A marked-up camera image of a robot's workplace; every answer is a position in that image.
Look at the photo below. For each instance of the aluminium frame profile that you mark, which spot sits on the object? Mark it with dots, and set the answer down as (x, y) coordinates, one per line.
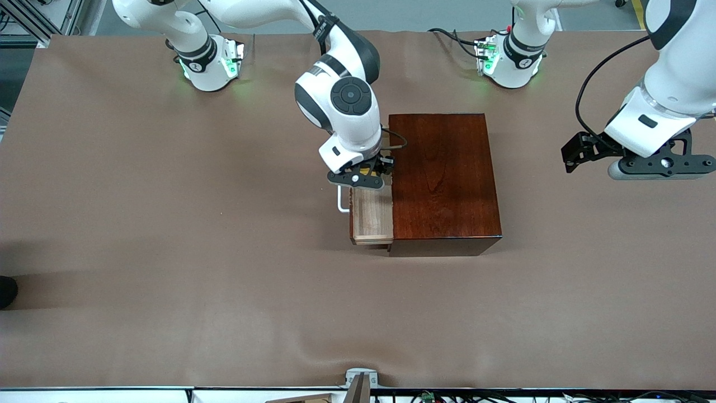
(70, 14)

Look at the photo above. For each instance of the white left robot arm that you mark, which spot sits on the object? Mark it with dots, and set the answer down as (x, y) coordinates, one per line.
(682, 84)

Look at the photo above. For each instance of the black right camera mount plate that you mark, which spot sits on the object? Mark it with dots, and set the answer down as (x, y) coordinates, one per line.
(366, 182)

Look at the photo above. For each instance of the grey metal clamp bracket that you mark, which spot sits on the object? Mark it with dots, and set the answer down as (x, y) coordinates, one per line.
(361, 375)

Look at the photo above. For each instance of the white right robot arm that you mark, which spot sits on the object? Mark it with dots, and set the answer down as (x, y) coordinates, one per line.
(341, 112)

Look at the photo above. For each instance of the yellow floor tape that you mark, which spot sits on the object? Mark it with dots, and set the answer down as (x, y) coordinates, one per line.
(636, 8)

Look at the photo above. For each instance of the dark brown wooden cabinet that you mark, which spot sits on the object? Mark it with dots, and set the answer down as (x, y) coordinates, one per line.
(447, 179)

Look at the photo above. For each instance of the brown table cover sheet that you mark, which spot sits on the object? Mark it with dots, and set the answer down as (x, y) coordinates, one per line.
(196, 280)

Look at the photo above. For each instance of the black round object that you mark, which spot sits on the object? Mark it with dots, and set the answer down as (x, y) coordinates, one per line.
(6, 292)

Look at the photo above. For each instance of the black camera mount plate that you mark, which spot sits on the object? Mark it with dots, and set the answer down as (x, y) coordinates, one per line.
(366, 182)
(643, 164)

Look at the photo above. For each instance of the brown wooden board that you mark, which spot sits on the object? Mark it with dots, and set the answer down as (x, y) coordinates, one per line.
(305, 399)

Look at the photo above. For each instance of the black left camera mount plate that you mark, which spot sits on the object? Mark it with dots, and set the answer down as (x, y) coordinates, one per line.
(643, 164)

